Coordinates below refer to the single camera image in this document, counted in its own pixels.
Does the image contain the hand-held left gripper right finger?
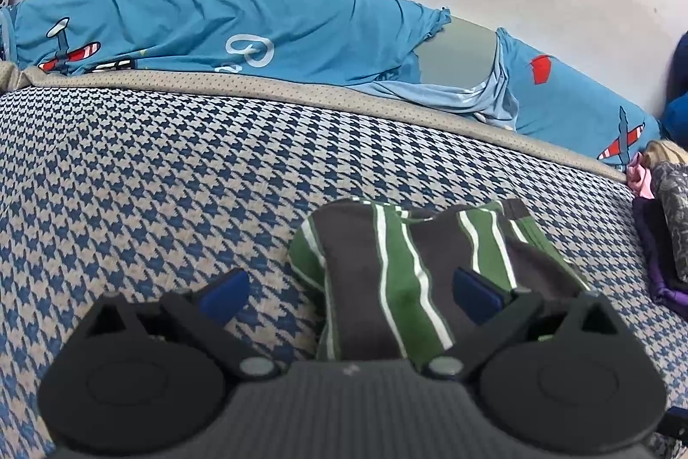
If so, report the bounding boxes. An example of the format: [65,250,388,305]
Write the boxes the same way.
[414,268,643,382]

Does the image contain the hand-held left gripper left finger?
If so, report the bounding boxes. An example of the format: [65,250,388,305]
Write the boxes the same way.
[80,268,281,382]

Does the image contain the green grey striped t-shirt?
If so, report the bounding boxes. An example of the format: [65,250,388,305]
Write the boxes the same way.
[287,198,592,364]

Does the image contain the blue beige houndstooth blanket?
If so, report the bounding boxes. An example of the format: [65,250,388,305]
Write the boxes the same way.
[0,61,688,459]

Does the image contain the purple folded cloth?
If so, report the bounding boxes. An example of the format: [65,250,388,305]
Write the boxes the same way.
[631,195,688,321]

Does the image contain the pink cloth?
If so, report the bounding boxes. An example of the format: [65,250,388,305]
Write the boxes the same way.
[626,152,655,200]

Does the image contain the beige cloth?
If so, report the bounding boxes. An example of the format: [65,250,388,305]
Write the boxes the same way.
[642,140,688,168]

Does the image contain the grey bed panel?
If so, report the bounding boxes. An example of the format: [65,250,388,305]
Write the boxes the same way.
[416,18,498,89]

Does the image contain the dark blue jacket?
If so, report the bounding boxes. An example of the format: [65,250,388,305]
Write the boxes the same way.
[658,31,688,142]

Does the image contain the blue airplane print bedsheet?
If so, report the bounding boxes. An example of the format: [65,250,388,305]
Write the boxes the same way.
[0,0,662,166]

